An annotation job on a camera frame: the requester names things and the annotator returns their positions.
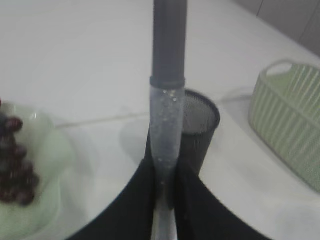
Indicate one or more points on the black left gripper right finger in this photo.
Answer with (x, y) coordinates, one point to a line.
(199, 215)

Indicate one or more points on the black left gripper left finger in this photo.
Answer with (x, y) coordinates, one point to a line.
(130, 215)

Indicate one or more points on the purple artificial grape bunch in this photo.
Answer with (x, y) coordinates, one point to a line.
(18, 180)

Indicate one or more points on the silver glitter marker pen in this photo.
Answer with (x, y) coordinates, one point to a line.
(167, 95)

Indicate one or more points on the black mesh pen holder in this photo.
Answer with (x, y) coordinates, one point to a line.
(200, 121)

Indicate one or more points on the green ruffled glass plate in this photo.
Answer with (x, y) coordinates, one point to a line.
(33, 156)

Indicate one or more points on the green plastic woven basket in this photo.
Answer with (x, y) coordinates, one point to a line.
(284, 112)

